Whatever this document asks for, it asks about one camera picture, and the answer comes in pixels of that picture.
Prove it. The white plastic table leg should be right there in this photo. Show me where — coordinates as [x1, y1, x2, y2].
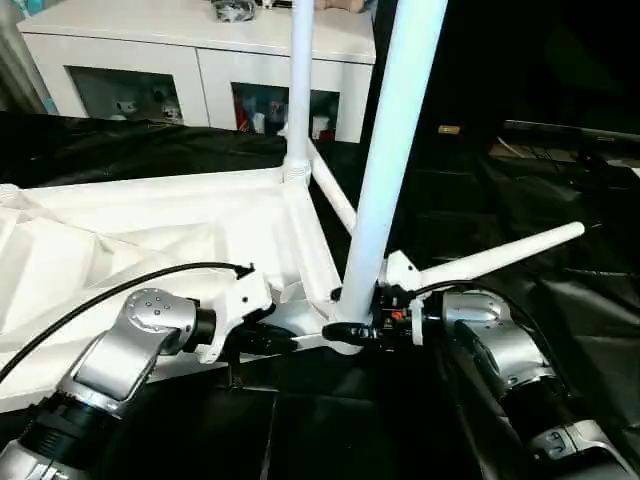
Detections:
[335, 0, 449, 356]
[283, 0, 318, 183]
[415, 221, 586, 293]
[278, 125, 359, 236]

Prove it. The white plastic table top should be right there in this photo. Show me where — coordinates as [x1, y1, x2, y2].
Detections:
[0, 165, 366, 413]

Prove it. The black work surface mat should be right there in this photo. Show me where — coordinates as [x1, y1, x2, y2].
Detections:
[0, 110, 640, 480]

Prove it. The dark black cabinet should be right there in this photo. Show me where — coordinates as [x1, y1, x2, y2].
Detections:
[370, 0, 640, 151]

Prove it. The brown teddy bear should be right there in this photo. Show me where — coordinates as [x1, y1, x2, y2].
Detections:
[320, 0, 373, 13]

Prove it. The white glass-door cabinet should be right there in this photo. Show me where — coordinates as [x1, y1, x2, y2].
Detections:
[20, 0, 377, 143]

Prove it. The small grey cabinet ornament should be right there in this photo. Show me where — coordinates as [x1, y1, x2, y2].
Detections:
[212, 0, 259, 23]

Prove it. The grey curtain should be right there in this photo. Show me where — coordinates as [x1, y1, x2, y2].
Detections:
[0, 0, 51, 113]

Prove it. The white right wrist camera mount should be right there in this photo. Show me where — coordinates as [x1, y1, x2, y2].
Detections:
[380, 250, 427, 347]

